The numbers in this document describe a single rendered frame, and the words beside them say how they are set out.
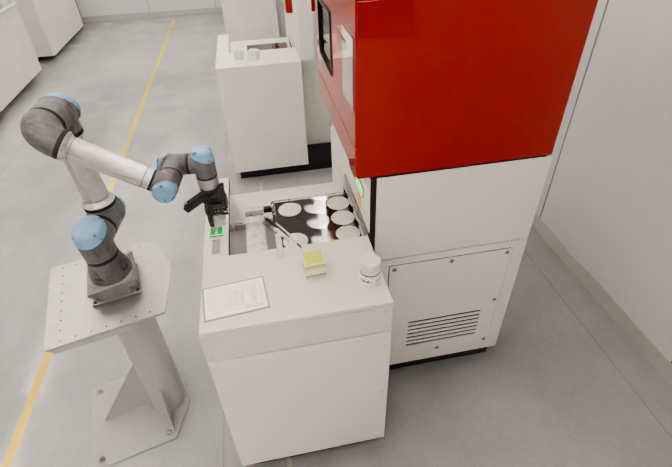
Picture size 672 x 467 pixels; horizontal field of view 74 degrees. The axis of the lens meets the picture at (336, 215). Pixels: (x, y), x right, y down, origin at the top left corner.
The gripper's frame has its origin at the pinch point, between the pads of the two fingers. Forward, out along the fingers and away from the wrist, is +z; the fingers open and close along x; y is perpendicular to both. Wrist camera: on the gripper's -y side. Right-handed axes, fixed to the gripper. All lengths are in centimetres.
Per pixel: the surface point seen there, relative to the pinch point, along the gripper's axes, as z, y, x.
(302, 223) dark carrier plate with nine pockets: 7.7, 35.3, 5.7
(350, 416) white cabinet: 66, 44, -50
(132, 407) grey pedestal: 94, -56, -10
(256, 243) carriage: 9.7, 15.4, -0.8
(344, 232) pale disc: 8, 51, -4
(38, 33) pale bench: 60, -264, 574
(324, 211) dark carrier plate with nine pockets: 7.6, 45.8, 11.8
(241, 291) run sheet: 0.9, 9.8, -35.0
